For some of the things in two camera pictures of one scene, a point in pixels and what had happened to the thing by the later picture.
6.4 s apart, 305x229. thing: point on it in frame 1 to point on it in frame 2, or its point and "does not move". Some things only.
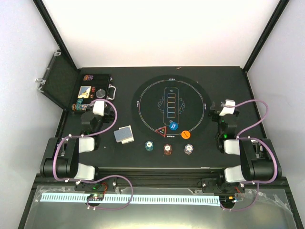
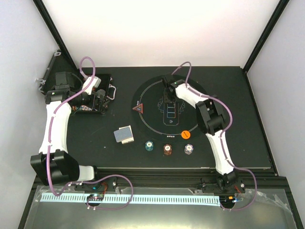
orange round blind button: x=185 y=134 does not move
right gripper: x=212 y=110 to x=166 y=99
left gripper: x=112 y=116 to x=98 y=107
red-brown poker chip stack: x=167 y=149 does not move
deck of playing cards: x=124 y=135 does not move
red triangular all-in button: x=162 y=130 to x=139 y=108
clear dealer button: x=100 y=93 does not move
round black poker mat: x=171 y=109 does not move
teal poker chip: x=149 y=145 does not move
